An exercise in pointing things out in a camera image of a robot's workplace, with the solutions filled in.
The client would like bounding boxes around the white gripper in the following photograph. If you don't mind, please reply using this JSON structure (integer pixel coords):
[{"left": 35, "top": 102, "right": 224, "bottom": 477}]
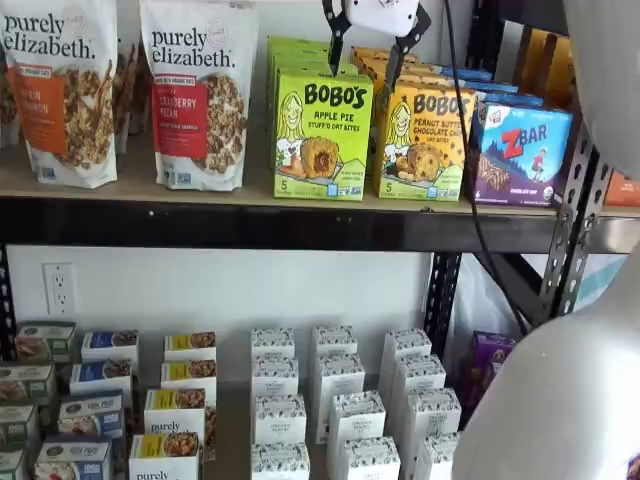
[{"left": 321, "top": 0, "right": 433, "bottom": 94}]

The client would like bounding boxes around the green Bobo's apple pie box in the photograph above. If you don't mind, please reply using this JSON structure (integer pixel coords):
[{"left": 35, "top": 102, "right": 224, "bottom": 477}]
[
  {"left": 272, "top": 69, "right": 375, "bottom": 202},
  {"left": 268, "top": 48, "right": 350, "bottom": 126},
  {"left": 266, "top": 35, "right": 342, "bottom": 101},
  {"left": 270, "top": 58, "right": 359, "bottom": 151}
]

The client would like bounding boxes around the yellow Bobo's peanut butter box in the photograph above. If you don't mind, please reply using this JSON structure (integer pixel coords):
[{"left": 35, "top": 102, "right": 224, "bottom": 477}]
[
  {"left": 359, "top": 56, "right": 437, "bottom": 81},
  {"left": 375, "top": 82, "right": 477, "bottom": 202},
  {"left": 349, "top": 45, "right": 421, "bottom": 69},
  {"left": 370, "top": 68, "right": 454, "bottom": 101}
]

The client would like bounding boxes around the blue purple ZBar box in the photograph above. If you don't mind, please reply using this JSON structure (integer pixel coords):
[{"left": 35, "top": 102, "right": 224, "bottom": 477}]
[
  {"left": 464, "top": 101, "right": 576, "bottom": 209},
  {"left": 473, "top": 91, "right": 534, "bottom": 107},
  {"left": 456, "top": 79, "right": 520, "bottom": 96},
  {"left": 438, "top": 64, "right": 495, "bottom": 82}
]

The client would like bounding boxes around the yellow brown snack box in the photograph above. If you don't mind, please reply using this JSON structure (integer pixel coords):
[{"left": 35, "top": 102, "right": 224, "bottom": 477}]
[{"left": 512, "top": 24, "right": 577, "bottom": 111}]

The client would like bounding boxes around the black metal shelf rack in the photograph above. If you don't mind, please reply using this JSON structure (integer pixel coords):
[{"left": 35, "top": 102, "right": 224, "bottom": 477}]
[
  {"left": 574, "top": 164, "right": 640, "bottom": 254},
  {"left": 0, "top": 0, "right": 601, "bottom": 361}
]

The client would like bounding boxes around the wooden shelf board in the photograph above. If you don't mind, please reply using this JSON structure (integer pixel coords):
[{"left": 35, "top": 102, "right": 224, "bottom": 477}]
[
  {"left": 0, "top": 324, "right": 466, "bottom": 480},
  {"left": 0, "top": 142, "right": 640, "bottom": 221}
]

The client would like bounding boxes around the orange snack box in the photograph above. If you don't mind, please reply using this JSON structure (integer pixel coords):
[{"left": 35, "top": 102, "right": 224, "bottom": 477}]
[{"left": 602, "top": 168, "right": 640, "bottom": 207}]

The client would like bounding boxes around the purple snack box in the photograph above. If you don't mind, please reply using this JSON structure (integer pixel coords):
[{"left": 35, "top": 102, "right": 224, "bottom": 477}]
[
  {"left": 471, "top": 330, "right": 519, "bottom": 367},
  {"left": 461, "top": 359, "right": 504, "bottom": 426}
]

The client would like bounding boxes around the yellow label granola box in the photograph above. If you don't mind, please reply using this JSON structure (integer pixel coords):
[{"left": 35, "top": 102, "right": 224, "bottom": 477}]
[
  {"left": 128, "top": 431, "right": 204, "bottom": 480},
  {"left": 159, "top": 358, "right": 218, "bottom": 397},
  {"left": 143, "top": 387, "right": 218, "bottom": 461},
  {"left": 163, "top": 330, "right": 218, "bottom": 363}
]

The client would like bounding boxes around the blue label oatmeal box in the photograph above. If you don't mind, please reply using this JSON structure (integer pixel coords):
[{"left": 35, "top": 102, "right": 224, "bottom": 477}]
[
  {"left": 68, "top": 358, "right": 138, "bottom": 401},
  {"left": 57, "top": 389, "right": 127, "bottom": 441},
  {"left": 80, "top": 329, "right": 141, "bottom": 369},
  {"left": 33, "top": 438, "right": 114, "bottom": 480}
]

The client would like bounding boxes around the green label oatmeal box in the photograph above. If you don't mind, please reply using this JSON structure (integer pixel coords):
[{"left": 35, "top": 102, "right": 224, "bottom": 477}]
[
  {"left": 14, "top": 321, "right": 78, "bottom": 364},
  {"left": 0, "top": 363, "right": 58, "bottom": 407},
  {"left": 0, "top": 447, "right": 29, "bottom": 480},
  {"left": 0, "top": 403, "right": 41, "bottom": 450}
]

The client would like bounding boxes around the red label granola bag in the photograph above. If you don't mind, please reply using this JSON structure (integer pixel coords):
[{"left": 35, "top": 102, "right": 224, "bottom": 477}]
[{"left": 138, "top": 0, "right": 260, "bottom": 193}]

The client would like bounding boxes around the white granola bag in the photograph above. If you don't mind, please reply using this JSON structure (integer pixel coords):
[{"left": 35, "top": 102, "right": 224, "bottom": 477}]
[
  {"left": 0, "top": 47, "right": 24, "bottom": 150},
  {"left": 113, "top": 0, "right": 154, "bottom": 157}
]

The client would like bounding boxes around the white teal plastic sheet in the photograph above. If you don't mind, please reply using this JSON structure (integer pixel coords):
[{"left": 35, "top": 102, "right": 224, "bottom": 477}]
[{"left": 459, "top": 253, "right": 626, "bottom": 341}]

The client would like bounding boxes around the white patterned carton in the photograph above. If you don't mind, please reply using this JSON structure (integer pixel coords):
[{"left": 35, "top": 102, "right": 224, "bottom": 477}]
[
  {"left": 339, "top": 436, "right": 402, "bottom": 480},
  {"left": 312, "top": 324, "right": 359, "bottom": 359},
  {"left": 414, "top": 432, "right": 460, "bottom": 480},
  {"left": 316, "top": 352, "right": 367, "bottom": 404},
  {"left": 382, "top": 327, "right": 433, "bottom": 369},
  {"left": 251, "top": 355, "right": 300, "bottom": 400},
  {"left": 391, "top": 354, "right": 448, "bottom": 399},
  {"left": 254, "top": 394, "right": 308, "bottom": 447},
  {"left": 249, "top": 327, "right": 297, "bottom": 362},
  {"left": 327, "top": 390, "right": 388, "bottom": 447},
  {"left": 401, "top": 387, "right": 463, "bottom": 444},
  {"left": 249, "top": 442, "right": 312, "bottom": 480}
]

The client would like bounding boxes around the orange label granola bag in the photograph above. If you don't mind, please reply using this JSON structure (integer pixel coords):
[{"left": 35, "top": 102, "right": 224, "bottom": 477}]
[{"left": 0, "top": 0, "right": 120, "bottom": 190}]

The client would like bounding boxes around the black cable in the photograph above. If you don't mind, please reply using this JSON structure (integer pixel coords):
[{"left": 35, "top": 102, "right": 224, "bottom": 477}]
[{"left": 441, "top": 0, "right": 532, "bottom": 338}]

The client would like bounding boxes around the white wall outlet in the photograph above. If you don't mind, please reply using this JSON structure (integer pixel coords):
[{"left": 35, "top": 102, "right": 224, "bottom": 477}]
[{"left": 42, "top": 262, "right": 78, "bottom": 318}]

